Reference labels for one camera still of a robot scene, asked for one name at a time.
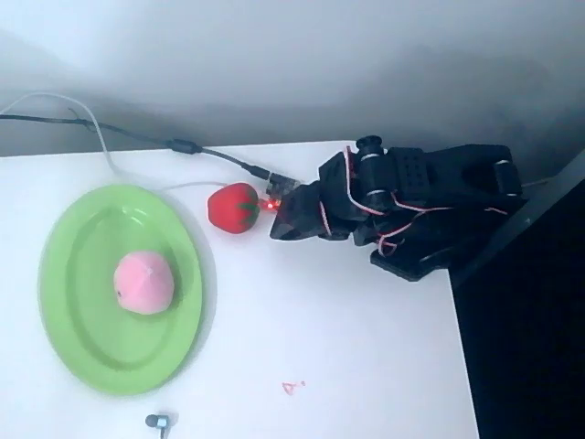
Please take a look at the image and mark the pink plush ball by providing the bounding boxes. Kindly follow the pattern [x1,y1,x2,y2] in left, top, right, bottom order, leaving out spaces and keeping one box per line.
[112,250,176,316]

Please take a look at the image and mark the green oval plate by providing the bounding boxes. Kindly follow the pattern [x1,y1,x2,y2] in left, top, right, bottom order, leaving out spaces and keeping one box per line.
[38,184,205,397]

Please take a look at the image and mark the motor controller board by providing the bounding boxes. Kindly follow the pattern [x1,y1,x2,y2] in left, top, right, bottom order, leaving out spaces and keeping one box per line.
[258,171,303,214]

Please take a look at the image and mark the red plush strawberry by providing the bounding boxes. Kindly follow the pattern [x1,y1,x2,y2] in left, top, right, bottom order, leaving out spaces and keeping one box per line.
[207,181,261,235]

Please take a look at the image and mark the grey earphone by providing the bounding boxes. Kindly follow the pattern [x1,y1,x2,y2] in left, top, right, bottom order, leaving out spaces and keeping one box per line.
[144,411,179,431]

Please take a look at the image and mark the red white servo wire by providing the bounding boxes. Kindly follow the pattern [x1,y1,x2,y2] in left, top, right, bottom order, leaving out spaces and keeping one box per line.
[317,145,508,256]

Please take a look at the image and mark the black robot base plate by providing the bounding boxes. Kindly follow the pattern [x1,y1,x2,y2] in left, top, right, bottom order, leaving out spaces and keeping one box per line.
[368,196,531,283]

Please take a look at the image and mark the black power cable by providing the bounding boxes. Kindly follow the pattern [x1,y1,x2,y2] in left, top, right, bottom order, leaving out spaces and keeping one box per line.
[0,112,271,180]

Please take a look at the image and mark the white cable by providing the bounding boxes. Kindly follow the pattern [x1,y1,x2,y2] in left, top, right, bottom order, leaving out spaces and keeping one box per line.
[0,92,226,189]

